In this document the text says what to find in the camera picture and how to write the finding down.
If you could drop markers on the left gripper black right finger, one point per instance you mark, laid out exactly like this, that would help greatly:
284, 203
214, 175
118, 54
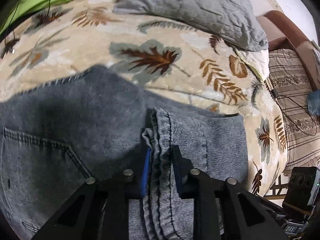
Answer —
223, 209

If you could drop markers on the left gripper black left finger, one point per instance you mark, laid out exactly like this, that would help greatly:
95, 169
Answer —
99, 209

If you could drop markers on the blue denim jeans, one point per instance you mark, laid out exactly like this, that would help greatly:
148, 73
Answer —
96, 124

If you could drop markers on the leaf-patterned beige blanket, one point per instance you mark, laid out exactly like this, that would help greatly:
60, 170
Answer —
164, 56

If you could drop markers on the brown headboard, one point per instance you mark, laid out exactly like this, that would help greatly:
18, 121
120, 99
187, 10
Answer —
281, 32

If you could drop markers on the grey quilted pillow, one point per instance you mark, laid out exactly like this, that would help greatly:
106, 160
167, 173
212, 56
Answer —
232, 20

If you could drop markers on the black camera device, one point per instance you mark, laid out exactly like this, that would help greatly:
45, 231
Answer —
302, 191

